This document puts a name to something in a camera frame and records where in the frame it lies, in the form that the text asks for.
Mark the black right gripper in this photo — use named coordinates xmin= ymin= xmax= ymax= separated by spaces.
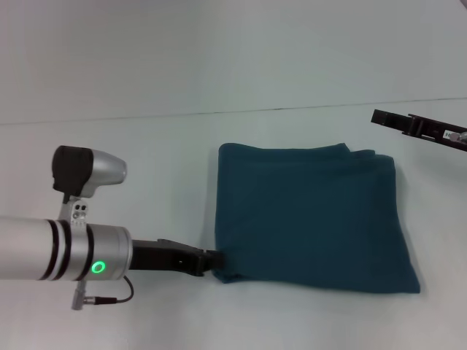
xmin=370 ymin=108 xmax=467 ymax=153

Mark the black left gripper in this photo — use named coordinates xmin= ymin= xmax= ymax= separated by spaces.
xmin=129 ymin=238 xmax=225 ymax=278

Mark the teal T-shirt with FREE print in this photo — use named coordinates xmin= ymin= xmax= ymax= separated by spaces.
xmin=211 ymin=141 xmax=421 ymax=295

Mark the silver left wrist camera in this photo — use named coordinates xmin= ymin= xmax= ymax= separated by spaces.
xmin=50 ymin=144 xmax=128 ymax=229

